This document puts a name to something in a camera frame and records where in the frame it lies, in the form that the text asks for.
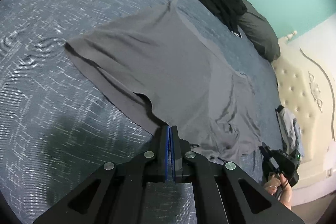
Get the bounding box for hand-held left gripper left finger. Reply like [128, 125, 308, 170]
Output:
[33, 125, 170, 224]

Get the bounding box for person's right hand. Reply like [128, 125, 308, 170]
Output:
[264, 173, 293, 210]

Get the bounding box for blue patterned bedspread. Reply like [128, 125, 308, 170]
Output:
[0, 0, 281, 224]

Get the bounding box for light grey folded garment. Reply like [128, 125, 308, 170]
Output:
[278, 107, 305, 161]

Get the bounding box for black track pants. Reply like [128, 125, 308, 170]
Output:
[197, 0, 242, 38]

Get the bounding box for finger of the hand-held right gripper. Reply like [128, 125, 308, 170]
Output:
[259, 143, 279, 174]

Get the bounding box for blue checked folded garment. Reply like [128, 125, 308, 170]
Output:
[289, 114, 303, 159]

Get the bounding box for black cable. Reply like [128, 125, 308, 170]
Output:
[274, 174, 290, 198]

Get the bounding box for grey shorts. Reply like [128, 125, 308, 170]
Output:
[64, 2, 263, 159]

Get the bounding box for cream bed headboard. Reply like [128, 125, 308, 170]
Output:
[270, 30, 336, 206]

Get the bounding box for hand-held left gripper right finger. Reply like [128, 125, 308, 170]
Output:
[169, 125, 305, 224]

